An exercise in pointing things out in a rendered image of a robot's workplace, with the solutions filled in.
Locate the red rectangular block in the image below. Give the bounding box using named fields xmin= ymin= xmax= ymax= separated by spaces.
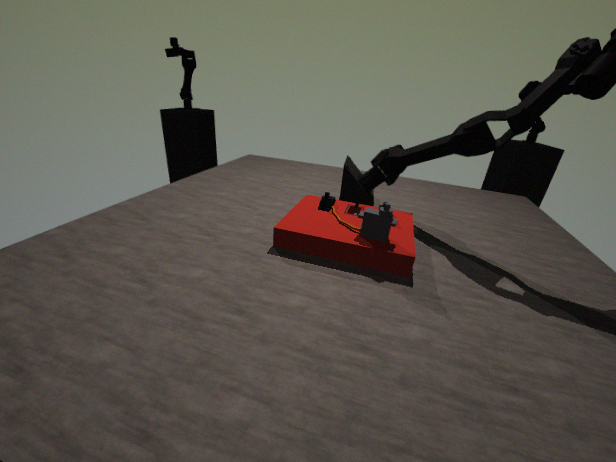
xmin=273 ymin=192 xmax=416 ymax=277

